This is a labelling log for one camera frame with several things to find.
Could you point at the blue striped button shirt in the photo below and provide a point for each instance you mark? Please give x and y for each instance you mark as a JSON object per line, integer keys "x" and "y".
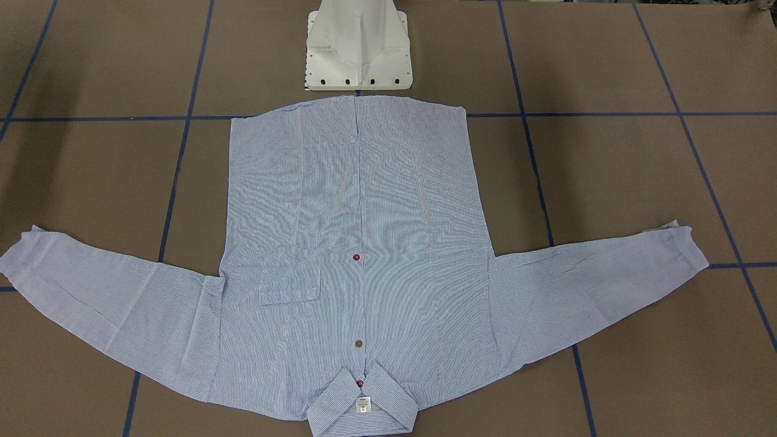
{"x": 358, "y": 284}

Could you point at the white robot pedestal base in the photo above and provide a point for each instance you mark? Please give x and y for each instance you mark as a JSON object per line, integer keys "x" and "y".
{"x": 358, "y": 45}

